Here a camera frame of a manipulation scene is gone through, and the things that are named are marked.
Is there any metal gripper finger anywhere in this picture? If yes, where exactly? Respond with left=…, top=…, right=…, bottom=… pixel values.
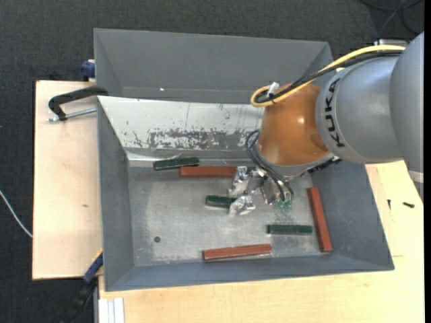
left=228, top=194, right=256, bottom=216
left=228, top=166, right=252, bottom=196

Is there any grey metal bin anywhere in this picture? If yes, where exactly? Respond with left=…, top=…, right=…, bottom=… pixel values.
left=93, top=28, right=395, bottom=292

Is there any dark green flat block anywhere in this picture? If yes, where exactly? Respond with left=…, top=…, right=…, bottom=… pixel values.
left=153, top=157, right=200, bottom=172
left=267, top=224, right=314, bottom=236
left=205, top=194, right=237, bottom=209

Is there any pale wood board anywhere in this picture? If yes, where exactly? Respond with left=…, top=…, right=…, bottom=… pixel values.
left=32, top=80, right=104, bottom=280

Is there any red-brown flat block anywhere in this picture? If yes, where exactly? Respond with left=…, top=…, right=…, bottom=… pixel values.
left=306, top=186, right=333, bottom=253
left=201, top=243, right=273, bottom=262
left=178, top=166, right=238, bottom=179

